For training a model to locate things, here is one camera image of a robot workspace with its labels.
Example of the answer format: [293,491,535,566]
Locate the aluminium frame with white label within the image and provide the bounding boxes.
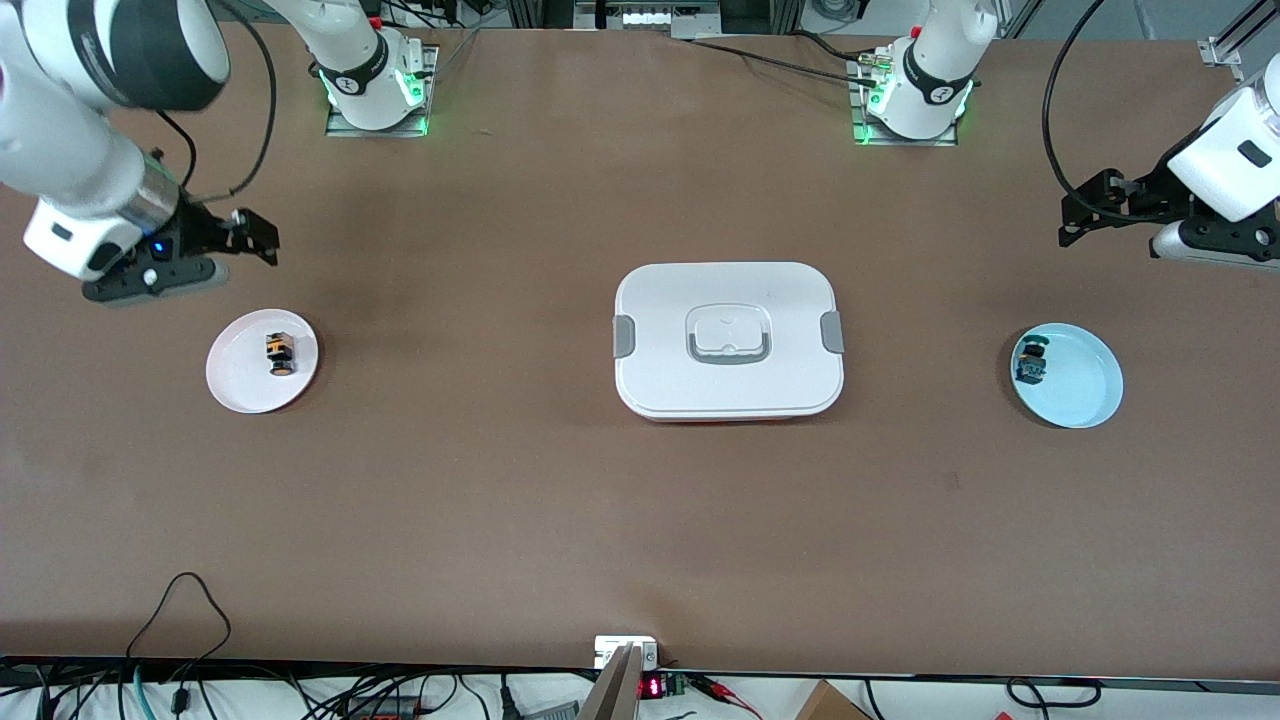
[575,0,723,33]

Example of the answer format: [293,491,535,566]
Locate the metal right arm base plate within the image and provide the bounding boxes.
[325,45,441,139]

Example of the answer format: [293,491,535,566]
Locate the black cable loop under edge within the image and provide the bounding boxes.
[1005,678,1103,710]

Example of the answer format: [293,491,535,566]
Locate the white lunch box with lid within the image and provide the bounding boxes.
[612,262,846,423]

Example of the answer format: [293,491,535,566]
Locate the pale pink round plate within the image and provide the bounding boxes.
[206,309,320,415]

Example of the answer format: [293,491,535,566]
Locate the aluminium profile corner bracket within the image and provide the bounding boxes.
[1198,0,1280,69]

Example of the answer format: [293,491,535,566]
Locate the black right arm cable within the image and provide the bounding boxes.
[155,0,279,203]

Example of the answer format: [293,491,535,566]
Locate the thin black looped cable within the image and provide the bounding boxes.
[125,572,233,663]

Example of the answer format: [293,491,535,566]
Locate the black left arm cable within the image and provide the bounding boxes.
[1041,0,1173,217]

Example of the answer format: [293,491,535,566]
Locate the light blue round plate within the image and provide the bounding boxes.
[1010,323,1124,430]

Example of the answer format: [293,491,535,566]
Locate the black cable to arm base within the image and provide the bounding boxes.
[680,36,881,83]

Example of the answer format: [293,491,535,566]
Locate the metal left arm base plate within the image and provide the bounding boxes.
[850,52,961,148]

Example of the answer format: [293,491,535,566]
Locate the brown cardboard box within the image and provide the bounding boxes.
[795,680,873,720]

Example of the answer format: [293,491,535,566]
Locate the small white box with button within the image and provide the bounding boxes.
[594,636,660,670]

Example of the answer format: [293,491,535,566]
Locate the grey slanted bar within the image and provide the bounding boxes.
[578,645,642,720]

